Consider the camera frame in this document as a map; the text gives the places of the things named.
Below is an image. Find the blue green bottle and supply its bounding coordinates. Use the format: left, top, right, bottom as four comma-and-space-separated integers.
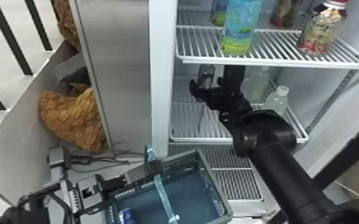
220, 0, 264, 57

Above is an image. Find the grey bottle dark cap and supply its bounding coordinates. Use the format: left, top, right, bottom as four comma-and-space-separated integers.
197, 64, 216, 91

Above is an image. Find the white fridge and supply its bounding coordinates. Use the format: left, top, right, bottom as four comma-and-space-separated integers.
69, 0, 359, 224

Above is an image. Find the black cable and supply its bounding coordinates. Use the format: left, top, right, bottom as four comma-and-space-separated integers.
69, 141, 146, 173

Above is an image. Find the red capped beige bottle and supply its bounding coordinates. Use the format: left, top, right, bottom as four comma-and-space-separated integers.
296, 0, 349, 55

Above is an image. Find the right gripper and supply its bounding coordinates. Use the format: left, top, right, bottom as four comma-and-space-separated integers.
188, 79, 253, 114

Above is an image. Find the dark red bottle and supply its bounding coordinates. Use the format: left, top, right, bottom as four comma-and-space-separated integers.
269, 0, 304, 29

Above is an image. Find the brown cloth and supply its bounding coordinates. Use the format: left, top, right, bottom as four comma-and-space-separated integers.
52, 0, 82, 52
38, 82, 107, 154

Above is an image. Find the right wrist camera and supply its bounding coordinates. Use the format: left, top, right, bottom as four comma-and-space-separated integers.
218, 65, 247, 95

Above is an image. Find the blue basket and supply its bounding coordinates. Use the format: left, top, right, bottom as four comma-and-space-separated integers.
106, 144, 234, 224

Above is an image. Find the blue can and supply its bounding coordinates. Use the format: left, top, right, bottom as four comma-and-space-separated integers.
117, 207, 138, 224

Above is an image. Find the clear bottle white cap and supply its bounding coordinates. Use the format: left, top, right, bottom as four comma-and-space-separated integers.
262, 85, 291, 117

